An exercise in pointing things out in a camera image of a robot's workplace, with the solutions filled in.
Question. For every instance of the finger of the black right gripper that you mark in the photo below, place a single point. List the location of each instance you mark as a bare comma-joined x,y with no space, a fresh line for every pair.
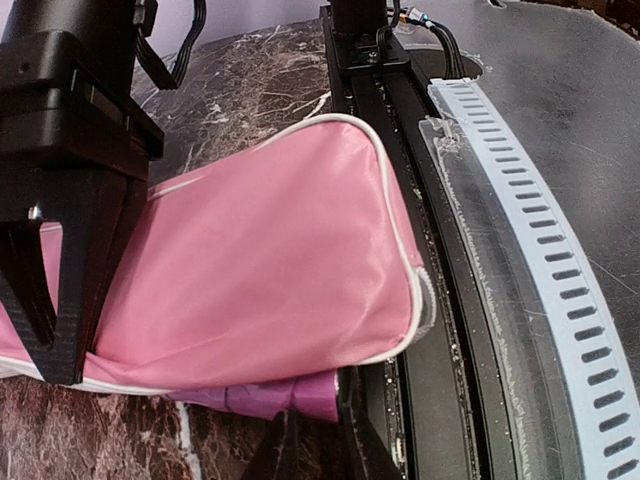
24,289
85,280

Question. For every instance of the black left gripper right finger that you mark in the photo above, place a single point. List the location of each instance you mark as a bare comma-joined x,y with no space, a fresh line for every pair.
368,457

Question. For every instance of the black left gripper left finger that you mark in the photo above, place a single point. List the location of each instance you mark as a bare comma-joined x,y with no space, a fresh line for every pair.
278,455

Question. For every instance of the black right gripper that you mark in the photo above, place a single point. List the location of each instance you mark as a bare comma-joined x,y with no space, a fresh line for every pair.
75,146

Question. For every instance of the pink badminton racket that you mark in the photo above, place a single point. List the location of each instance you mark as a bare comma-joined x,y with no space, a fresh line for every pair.
314,396

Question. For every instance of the pink racket cover bag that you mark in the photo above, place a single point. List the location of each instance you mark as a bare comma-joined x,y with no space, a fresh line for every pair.
293,257

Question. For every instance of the black front table rail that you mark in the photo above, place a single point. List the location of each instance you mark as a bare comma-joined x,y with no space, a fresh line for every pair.
438,407

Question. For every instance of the grey slotted cable duct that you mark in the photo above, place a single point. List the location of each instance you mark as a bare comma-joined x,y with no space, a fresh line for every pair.
599,380

